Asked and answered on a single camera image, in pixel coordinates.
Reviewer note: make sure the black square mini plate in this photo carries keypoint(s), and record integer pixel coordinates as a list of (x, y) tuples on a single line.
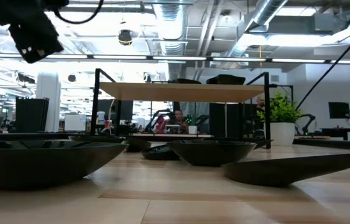
[(226, 76), (226, 82)]

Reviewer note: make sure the black lab robot arm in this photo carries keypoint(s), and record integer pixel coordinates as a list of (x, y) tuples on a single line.
[(310, 118), (202, 119), (156, 115)]

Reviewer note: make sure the white building column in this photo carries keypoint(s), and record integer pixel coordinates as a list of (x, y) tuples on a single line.
[(48, 102)]

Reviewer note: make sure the black cabinet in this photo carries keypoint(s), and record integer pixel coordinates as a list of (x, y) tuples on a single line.
[(31, 115)]

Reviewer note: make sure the white board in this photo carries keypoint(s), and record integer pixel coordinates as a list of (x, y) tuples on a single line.
[(75, 122)]

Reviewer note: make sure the white plastic jug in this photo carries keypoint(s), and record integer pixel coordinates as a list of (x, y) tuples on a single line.
[(100, 118)]

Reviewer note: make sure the black display panel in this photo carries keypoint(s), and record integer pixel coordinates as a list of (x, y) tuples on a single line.
[(126, 109)]

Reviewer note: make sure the light wooden lab table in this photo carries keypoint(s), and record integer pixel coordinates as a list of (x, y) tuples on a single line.
[(150, 135)]

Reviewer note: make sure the wooden shelf with black legs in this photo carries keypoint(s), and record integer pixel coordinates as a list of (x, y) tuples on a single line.
[(181, 92)]

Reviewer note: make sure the person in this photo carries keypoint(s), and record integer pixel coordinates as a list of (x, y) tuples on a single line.
[(259, 109), (179, 118)]

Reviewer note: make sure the black partition panel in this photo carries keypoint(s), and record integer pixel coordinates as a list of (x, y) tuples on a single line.
[(240, 115)]

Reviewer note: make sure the thin black metal stand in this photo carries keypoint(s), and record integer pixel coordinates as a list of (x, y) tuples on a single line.
[(282, 85)]

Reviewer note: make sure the green plant in white pot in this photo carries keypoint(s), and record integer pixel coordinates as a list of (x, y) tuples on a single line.
[(282, 133)]

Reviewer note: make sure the black monitor screen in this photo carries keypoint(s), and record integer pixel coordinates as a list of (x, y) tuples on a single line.
[(338, 110)]

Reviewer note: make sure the black lab desk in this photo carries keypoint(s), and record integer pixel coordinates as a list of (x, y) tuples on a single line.
[(333, 132)]

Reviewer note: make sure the silver ribbed air duct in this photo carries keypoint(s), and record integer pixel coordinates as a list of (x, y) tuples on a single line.
[(171, 28)]

